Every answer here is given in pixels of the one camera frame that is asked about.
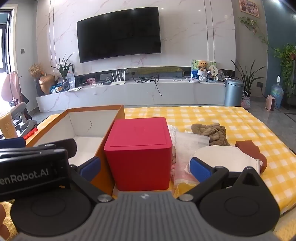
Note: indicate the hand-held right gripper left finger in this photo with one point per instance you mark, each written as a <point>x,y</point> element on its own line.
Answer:
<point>90,168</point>

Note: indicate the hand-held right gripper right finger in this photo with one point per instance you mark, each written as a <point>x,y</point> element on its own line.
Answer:
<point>200,170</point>

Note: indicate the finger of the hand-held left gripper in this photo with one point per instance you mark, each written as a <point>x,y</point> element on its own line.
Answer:
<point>68,148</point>
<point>11,142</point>

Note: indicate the orange cardboard box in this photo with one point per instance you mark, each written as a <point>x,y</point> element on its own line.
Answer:
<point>92,122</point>

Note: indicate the red plush toy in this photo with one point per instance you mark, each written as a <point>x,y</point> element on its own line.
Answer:
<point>251,150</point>

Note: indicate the person's left hand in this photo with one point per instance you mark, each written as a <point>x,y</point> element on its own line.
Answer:
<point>1,216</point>

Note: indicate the brown cardboard carton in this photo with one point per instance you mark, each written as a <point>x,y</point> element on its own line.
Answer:
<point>7,126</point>

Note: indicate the clear bagged pink white towel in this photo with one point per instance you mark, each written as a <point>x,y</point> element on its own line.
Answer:
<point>187,143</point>

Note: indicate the grey chair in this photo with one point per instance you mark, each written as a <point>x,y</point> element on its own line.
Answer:
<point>22,113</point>

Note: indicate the yellow fluffy rug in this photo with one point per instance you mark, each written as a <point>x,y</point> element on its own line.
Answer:
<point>5,213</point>

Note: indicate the red square box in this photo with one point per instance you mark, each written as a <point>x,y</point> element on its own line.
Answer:
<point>138,162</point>

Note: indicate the pink round fan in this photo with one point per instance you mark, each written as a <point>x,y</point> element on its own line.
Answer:
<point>10,85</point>

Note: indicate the snack bags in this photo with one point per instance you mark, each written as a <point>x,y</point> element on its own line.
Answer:
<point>57,88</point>

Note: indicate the yellow checkered tablecloth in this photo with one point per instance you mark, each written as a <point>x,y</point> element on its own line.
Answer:
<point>231,118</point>

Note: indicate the gold vase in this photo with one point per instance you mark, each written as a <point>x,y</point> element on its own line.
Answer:
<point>46,83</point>

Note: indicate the pink photo card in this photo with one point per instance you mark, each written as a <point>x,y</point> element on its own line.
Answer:
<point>91,81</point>

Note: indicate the dried flower bunch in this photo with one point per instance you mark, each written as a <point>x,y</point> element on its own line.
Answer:
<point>35,70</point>

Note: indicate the green plant in glass vase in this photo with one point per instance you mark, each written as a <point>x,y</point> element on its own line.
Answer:
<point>64,69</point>

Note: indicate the white marble television cabinet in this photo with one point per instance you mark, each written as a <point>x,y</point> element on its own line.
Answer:
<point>127,95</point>

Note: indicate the woven basket bag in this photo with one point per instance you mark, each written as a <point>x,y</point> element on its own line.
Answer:
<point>245,100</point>

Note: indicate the white router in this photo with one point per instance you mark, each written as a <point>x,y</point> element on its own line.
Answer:
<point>118,81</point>

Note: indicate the grey metal trash can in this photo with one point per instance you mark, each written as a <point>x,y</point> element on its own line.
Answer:
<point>233,92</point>

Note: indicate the flat book on cabinet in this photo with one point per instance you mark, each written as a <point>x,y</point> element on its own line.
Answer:
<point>193,80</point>

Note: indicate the pink space heater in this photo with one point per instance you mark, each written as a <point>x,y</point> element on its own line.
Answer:
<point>270,103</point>

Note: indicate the decorative plate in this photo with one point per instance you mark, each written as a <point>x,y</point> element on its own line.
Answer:
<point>221,74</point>

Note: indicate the round paper fan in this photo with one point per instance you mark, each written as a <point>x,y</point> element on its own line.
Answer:
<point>214,69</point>

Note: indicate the potted snake plant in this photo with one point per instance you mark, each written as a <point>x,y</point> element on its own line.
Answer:
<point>247,78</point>

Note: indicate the green picture board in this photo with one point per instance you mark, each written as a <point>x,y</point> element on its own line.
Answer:
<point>194,67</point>

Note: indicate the brown teddy bear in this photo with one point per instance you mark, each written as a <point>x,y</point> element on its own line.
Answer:
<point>203,65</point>

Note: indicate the blue water jug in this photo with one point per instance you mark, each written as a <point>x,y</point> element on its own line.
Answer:
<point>276,92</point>

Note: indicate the leafy green potted plant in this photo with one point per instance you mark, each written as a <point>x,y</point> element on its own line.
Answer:
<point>288,62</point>

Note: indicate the hanging vine plant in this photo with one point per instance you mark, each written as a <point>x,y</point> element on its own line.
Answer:
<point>253,25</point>

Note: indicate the black wall television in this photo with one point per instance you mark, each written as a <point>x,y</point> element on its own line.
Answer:
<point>118,34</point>

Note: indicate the framed wall picture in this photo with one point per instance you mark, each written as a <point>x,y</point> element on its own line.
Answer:
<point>249,8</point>

